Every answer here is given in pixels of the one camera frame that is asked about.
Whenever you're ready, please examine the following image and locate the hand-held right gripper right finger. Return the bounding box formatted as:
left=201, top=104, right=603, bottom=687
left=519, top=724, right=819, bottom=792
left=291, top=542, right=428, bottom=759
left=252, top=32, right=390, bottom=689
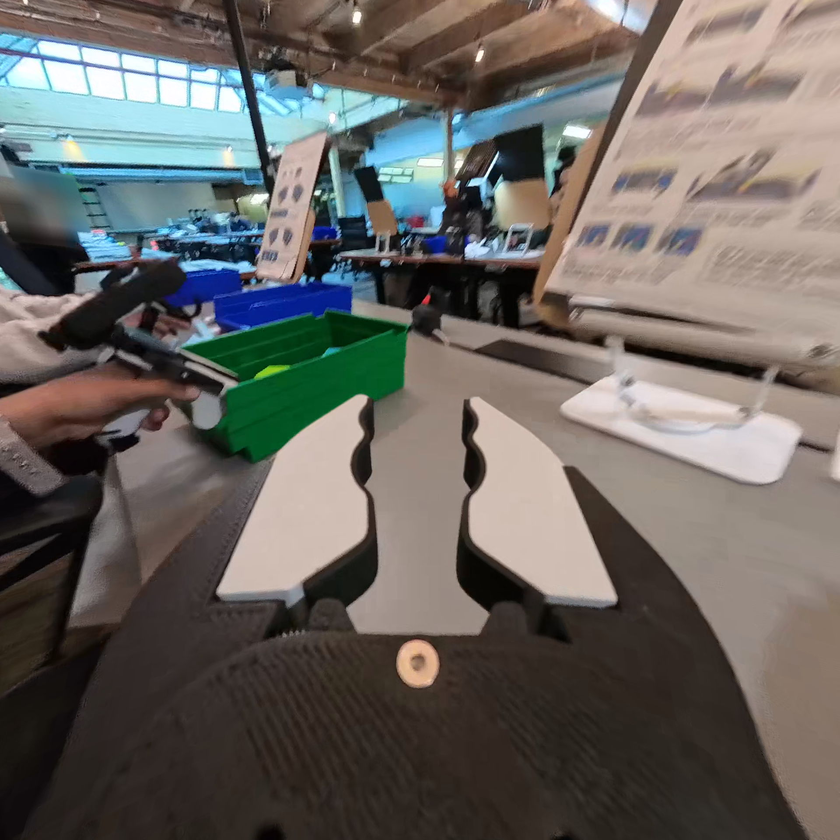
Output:
left=457, top=395, right=619, bottom=610

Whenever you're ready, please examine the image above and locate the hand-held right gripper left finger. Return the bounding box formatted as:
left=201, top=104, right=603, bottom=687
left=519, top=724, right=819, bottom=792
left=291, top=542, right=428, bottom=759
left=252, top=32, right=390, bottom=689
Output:
left=215, top=394, right=379, bottom=610

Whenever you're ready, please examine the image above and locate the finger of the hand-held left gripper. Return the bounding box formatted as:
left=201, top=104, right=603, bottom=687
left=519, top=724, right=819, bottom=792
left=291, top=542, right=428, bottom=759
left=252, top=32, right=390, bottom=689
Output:
left=176, top=351, right=240, bottom=396

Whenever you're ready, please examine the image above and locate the green plastic bin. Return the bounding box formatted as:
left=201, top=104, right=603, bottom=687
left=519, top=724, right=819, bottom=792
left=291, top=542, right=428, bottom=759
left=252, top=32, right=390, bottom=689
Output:
left=178, top=310, right=409, bottom=463

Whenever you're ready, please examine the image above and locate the person's left hand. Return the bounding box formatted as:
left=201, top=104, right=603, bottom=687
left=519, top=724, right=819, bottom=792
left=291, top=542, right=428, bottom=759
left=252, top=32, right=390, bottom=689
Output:
left=0, top=363, right=201, bottom=454

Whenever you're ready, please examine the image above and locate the blue plastic bin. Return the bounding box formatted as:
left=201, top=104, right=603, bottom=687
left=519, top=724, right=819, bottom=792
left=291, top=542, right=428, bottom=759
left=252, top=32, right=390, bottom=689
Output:
left=213, top=282, right=354, bottom=333
left=161, top=268, right=244, bottom=309

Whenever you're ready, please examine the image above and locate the silver wristwatch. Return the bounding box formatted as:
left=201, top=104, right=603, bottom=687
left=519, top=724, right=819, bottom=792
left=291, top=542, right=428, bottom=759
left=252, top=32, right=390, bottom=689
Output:
left=0, top=420, right=68, bottom=497

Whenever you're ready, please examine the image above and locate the black electronic device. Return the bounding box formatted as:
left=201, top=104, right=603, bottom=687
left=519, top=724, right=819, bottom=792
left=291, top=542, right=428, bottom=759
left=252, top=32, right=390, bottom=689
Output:
left=410, top=289, right=450, bottom=337

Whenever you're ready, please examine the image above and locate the black pillar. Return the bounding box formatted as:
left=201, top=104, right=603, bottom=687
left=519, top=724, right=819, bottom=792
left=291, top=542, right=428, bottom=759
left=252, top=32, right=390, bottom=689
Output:
left=222, top=0, right=274, bottom=194

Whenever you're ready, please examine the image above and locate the wooden table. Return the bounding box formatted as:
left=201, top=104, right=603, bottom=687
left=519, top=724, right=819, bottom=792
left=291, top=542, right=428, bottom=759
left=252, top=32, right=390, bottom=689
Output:
left=336, top=248, right=547, bottom=326

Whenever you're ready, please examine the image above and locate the white ceiling projector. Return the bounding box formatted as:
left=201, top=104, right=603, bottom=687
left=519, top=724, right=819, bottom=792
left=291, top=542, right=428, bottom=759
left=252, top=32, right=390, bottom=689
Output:
left=262, top=66, right=311, bottom=101

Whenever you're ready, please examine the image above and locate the person's black clothing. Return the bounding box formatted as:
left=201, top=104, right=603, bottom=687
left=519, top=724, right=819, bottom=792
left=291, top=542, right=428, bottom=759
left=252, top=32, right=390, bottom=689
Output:
left=0, top=643, right=109, bottom=840

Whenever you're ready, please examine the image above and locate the dark desk cable flap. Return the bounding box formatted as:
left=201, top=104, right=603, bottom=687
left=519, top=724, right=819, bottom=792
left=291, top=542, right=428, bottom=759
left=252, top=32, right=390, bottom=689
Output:
left=474, top=339, right=595, bottom=385

